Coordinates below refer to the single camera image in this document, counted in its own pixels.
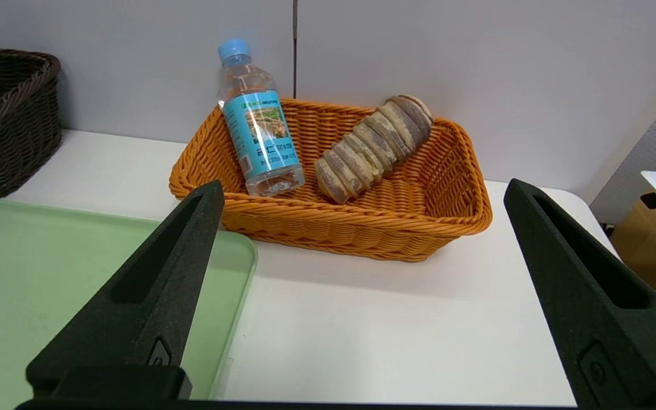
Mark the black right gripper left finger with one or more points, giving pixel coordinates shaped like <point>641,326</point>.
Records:
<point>151,307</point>

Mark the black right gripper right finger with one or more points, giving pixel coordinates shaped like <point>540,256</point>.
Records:
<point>578,307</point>

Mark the water bottle blue label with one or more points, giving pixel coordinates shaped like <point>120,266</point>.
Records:
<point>262,136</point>

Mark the sliced bread loaf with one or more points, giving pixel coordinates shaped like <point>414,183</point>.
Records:
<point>370,148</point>

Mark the orange wicker basket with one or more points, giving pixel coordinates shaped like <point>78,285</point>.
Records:
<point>362,228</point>

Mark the dark brown wicker basket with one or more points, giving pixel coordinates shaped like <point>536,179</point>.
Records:
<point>3,119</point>

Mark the light green plastic tray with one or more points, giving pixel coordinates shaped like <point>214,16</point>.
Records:
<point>37,273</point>

